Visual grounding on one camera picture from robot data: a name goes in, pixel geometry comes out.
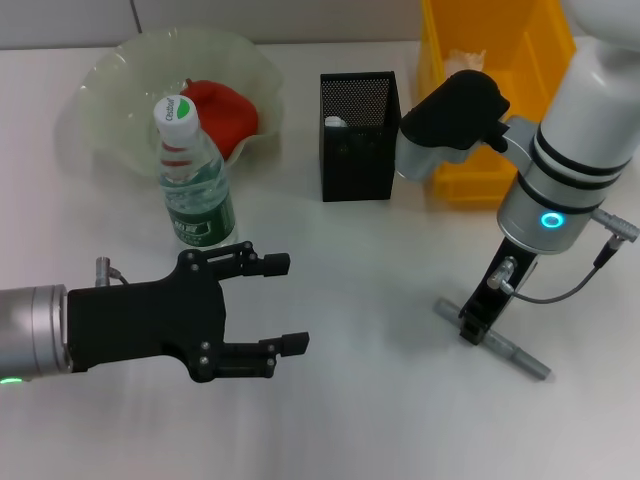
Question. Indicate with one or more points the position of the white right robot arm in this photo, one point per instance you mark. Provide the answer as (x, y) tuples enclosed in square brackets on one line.
[(575, 125)]

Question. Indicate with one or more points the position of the clear pen with grey end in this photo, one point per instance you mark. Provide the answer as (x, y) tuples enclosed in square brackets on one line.
[(525, 357)]

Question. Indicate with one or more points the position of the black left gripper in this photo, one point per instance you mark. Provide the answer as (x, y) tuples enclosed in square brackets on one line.
[(145, 320)]

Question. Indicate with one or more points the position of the yellow plastic storage bin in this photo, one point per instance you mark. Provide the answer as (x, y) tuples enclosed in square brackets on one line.
[(525, 55)]

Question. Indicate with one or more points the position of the white paper ball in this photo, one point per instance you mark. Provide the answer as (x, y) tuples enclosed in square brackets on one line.
[(467, 57)]

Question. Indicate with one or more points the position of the black mesh pen holder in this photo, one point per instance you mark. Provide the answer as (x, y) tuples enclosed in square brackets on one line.
[(360, 165)]

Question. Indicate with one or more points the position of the mint green utility knife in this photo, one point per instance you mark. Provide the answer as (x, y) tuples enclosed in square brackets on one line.
[(334, 121)]

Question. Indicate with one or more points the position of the clear water bottle green label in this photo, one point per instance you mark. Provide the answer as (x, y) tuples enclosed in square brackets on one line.
[(200, 215)]

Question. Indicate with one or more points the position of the pale green glass fruit plate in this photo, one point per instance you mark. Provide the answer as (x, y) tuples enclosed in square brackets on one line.
[(125, 65)]

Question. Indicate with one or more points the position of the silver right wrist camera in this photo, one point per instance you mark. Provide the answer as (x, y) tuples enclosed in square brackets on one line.
[(450, 120)]

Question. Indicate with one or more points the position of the red-orange mandarin orange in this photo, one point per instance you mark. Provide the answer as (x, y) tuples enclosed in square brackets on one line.
[(230, 115)]

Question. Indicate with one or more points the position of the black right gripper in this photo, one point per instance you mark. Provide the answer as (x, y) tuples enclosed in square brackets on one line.
[(500, 280)]

